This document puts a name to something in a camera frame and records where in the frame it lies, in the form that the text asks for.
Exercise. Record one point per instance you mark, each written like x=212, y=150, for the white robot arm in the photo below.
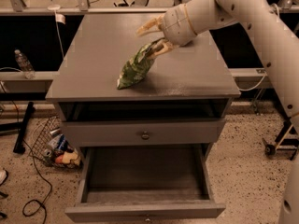
x=275, y=43

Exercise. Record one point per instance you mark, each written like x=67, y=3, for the black wheeled cart base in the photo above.
x=287, y=140

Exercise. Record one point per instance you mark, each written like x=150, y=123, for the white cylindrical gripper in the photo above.
x=177, y=24

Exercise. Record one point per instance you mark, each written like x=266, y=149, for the green jalapeno chip bag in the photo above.
x=135, y=69

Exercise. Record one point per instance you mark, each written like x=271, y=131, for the open grey middle drawer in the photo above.
x=144, y=183

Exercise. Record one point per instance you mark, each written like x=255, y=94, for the yellow snack packet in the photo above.
x=69, y=158

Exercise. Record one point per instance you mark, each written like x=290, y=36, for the black stand leg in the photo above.
x=21, y=127

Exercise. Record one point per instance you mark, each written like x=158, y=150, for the closed grey top drawer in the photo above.
x=141, y=133

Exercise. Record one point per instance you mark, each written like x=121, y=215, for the clear plastic water bottle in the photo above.
x=24, y=64

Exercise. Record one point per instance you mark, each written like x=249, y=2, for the grey wooden drawer cabinet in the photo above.
x=192, y=82

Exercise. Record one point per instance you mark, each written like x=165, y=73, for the wire basket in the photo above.
x=50, y=150

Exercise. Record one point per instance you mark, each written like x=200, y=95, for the silver soda can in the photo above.
x=55, y=132

